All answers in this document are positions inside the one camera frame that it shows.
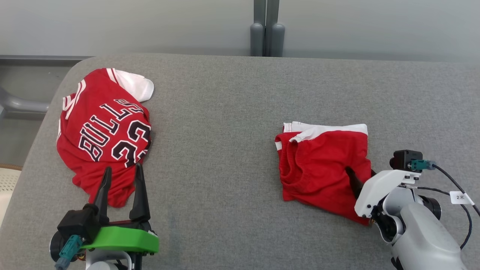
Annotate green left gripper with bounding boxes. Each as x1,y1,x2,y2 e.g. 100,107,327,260
81,162,160,254

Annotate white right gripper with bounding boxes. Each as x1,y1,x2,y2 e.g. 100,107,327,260
345,166,422,219

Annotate red Bulls basketball jersey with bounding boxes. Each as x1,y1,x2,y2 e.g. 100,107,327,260
56,67,155,209

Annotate red shorts white stripes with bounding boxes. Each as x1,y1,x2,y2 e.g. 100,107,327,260
274,121,375,226

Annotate grey fabric sofa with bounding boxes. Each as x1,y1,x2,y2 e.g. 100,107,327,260
0,52,480,270

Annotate cream plastic laundry basket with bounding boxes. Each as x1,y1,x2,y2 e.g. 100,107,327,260
0,164,23,227

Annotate grey curved tube brace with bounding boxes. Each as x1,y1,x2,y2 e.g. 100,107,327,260
0,86,50,114

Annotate thin black cable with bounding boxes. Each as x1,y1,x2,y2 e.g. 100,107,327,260
399,184,472,250

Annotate white paper cable tag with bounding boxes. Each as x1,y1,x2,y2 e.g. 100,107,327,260
450,190,475,205

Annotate grey partition post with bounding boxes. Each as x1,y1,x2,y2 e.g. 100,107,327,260
265,0,285,57
250,0,267,57

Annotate grey floor rail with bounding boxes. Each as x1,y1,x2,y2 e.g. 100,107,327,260
0,55,94,63

